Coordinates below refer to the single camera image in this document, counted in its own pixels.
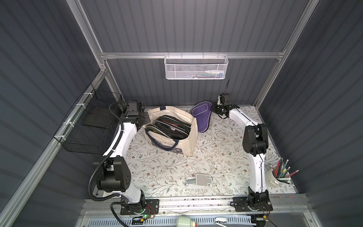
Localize purple paddle case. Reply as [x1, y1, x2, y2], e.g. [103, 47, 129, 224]
[191, 101, 212, 133]

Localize black paddle cases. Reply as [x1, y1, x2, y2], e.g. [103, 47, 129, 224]
[146, 115, 192, 140]

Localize beige canvas tote bag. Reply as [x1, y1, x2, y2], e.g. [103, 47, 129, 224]
[142, 106, 198, 157]

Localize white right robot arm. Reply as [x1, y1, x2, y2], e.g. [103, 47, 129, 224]
[211, 93, 268, 210]

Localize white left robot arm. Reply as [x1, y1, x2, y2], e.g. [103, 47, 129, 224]
[88, 100, 150, 204]

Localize floral table mat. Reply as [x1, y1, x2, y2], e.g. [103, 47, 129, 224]
[102, 106, 297, 198]

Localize white pencil cup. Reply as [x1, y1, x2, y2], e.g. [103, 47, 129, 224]
[265, 158, 299, 188]

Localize pale green round canister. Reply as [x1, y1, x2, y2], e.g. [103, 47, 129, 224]
[176, 216, 198, 227]

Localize black wire wall basket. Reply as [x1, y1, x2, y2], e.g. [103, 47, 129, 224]
[54, 86, 123, 155]

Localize white wire mesh basket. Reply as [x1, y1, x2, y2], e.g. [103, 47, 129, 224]
[164, 54, 229, 80]

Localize grey plastic bracket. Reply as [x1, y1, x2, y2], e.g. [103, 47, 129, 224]
[186, 174, 213, 188]

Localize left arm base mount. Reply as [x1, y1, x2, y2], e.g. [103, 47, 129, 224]
[120, 199, 160, 215]

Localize black corrugated cable conduit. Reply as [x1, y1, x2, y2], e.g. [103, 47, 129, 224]
[87, 101, 131, 227]

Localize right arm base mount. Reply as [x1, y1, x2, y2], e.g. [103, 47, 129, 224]
[229, 194, 274, 212]

